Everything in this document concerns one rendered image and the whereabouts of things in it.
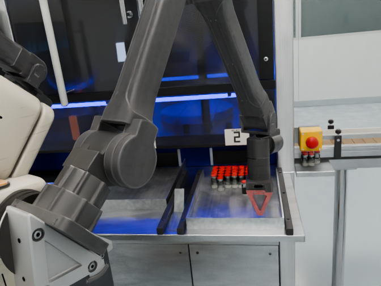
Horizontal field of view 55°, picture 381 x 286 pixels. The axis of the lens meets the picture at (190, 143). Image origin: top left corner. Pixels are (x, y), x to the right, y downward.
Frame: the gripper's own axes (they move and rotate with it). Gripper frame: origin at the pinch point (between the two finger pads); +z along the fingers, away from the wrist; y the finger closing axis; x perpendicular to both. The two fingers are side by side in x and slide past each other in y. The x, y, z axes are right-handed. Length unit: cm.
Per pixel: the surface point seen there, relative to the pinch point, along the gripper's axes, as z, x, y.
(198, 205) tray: 2.4, 18.5, 13.5
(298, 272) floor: 73, -22, 111
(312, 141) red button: -13.9, -18.1, 30.9
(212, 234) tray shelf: 5.5, 12.6, -1.8
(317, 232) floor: 65, -39, 151
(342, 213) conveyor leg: 19, -33, 55
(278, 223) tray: 2.9, -4.6, -0.2
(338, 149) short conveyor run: -9, -29, 45
